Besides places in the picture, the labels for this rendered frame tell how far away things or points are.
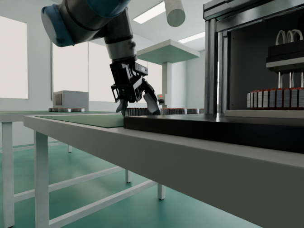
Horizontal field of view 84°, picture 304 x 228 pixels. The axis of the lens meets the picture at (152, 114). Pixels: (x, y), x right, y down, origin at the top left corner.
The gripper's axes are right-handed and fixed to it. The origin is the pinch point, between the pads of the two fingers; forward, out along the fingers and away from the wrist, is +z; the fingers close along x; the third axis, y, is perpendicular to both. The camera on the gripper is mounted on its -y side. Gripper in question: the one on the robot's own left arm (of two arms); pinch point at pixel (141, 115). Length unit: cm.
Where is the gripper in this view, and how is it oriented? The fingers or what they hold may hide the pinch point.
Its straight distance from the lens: 58.2
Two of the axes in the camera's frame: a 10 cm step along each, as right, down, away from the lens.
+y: -3.2, 5.2, -7.9
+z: 1.8, 8.5, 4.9
